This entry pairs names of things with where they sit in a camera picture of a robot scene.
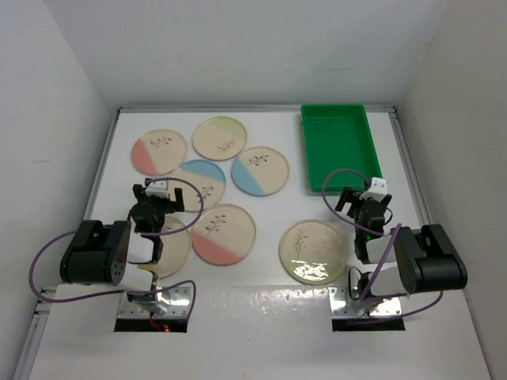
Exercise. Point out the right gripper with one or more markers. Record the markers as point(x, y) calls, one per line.
point(352, 197)

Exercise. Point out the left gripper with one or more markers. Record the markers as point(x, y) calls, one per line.
point(139, 191)

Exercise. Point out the pale green cream plate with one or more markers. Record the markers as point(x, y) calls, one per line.
point(313, 252)

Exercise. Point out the pink cream plate front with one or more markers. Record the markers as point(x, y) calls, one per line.
point(224, 234)

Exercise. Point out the pink cream plate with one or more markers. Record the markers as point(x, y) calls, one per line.
point(224, 234)
point(159, 152)

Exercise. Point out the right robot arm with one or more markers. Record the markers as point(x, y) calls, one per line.
point(407, 261)

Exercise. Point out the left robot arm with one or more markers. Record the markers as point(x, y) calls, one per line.
point(112, 254)

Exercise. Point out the green plastic bin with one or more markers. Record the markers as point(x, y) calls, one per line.
point(338, 136)

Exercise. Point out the pink cream plate rear left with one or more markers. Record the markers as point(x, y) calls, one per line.
point(159, 152)

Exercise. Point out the blue cream plate centre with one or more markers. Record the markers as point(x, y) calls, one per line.
point(206, 176)

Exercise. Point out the blue cream plate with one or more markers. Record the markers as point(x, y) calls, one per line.
point(260, 171)
point(206, 176)

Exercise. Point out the yellow cream plate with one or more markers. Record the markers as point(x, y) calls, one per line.
point(176, 248)

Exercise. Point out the green cream plate rear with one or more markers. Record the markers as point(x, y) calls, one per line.
point(220, 138)

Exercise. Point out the blue cream plate right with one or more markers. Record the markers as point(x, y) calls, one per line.
point(260, 171)

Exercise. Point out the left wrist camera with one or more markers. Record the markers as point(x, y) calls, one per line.
point(157, 188)

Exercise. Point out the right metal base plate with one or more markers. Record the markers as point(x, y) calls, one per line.
point(345, 305)

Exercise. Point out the metal base plate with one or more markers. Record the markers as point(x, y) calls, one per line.
point(345, 305)
point(173, 303)

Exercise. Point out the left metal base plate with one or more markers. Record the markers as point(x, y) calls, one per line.
point(173, 303)

